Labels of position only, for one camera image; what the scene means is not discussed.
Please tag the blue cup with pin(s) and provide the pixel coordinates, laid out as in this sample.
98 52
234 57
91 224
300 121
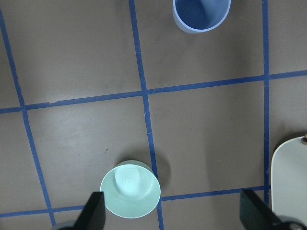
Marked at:
199 16

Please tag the mint green bowl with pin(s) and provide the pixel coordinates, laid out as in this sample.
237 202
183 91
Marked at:
131 190

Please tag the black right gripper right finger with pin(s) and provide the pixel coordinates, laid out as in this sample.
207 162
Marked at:
255 214

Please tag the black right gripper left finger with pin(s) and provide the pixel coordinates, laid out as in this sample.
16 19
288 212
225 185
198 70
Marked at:
93 215

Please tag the cream white toaster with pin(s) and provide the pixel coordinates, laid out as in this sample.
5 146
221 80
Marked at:
289 179

